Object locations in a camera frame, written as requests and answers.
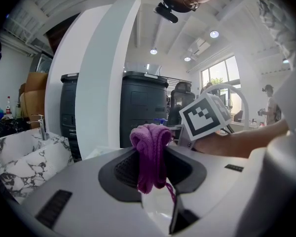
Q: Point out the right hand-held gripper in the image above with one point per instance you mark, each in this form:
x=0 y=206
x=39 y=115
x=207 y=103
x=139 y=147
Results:
x=202 y=117

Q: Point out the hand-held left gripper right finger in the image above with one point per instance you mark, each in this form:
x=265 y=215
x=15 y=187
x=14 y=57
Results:
x=224 y=194

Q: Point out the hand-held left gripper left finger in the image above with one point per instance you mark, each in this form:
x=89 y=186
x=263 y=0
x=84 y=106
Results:
x=76 y=194

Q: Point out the purple cloth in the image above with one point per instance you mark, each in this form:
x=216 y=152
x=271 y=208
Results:
x=150 y=142

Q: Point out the person's right forearm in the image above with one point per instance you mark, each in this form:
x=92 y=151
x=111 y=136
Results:
x=236 y=142

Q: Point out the clear bottle red label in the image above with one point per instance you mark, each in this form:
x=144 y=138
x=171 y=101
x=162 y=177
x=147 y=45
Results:
x=8 y=108

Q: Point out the black office chair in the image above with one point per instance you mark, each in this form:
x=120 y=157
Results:
x=180 y=100

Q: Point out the black balcony railing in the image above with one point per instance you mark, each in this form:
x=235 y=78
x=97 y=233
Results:
x=171 y=79

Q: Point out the large glass window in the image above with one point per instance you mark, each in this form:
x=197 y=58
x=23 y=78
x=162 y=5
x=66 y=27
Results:
x=219 y=70

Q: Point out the black plastic cabinet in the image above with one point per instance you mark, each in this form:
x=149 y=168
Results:
x=143 y=107
x=69 y=112

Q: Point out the round ceiling light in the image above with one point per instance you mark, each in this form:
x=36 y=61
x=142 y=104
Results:
x=285 y=60
x=187 y=58
x=153 y=51
x=214 y=34

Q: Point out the ceiling air conditioner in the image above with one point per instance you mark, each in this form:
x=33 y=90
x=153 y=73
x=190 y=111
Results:
x=199 y=47

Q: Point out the chrome faucet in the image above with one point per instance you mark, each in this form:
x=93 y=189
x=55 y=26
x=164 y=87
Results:
x=42 y=127

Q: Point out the black marble counter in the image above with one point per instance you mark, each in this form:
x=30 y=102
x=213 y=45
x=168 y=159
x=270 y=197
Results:
x=10 y=127

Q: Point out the stacked brown cardboard boxes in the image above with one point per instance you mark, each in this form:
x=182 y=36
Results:
x=34 y=90

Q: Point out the cream striped shirt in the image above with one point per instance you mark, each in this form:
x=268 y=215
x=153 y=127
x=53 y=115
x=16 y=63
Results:
x=273 y=13

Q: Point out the black head camera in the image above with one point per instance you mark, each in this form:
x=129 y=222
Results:
x=166 y=13

